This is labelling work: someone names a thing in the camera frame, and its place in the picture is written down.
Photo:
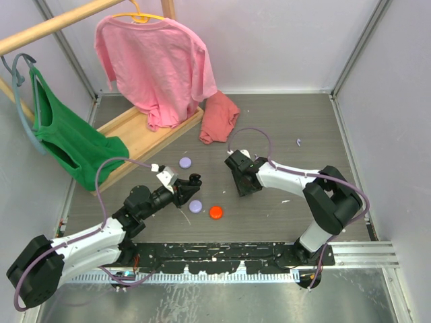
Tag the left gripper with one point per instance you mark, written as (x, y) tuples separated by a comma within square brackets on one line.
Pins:
[(182, 190)]

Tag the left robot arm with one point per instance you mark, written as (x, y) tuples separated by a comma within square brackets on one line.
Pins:
[(44, 265)]

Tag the lilac earbud case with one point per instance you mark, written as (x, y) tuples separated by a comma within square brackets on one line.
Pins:
[(185, 162), (195, 206)]

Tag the pink t-shirt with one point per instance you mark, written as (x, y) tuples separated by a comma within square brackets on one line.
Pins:
[(162, 68)]

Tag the white cable duct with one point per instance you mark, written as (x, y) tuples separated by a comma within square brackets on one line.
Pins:
[(161, 278)]

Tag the wooden clothes rack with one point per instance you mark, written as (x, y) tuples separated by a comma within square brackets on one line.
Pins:
[(55, 24)]

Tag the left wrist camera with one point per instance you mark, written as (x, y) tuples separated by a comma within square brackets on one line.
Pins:
[(167, 176)]

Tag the yellow hanger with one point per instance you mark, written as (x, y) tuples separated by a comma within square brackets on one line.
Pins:
[(138, 16)]

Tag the green tank top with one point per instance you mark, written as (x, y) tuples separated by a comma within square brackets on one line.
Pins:
[(76, 145)]

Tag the salmon folded shirt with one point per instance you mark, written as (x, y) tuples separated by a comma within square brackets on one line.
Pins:
[(219, 119)]

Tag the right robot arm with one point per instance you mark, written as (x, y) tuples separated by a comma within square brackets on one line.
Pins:
[(333, 202)]

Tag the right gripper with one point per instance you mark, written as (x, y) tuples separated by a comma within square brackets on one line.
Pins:
[(244, 191)]

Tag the black earbud case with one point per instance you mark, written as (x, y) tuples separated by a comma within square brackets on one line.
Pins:
[(195, 180)]

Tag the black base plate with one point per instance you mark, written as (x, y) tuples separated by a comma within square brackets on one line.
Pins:
[(213, 258)]

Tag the orange earbud case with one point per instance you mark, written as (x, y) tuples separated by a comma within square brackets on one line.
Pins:
[(216, 212)]

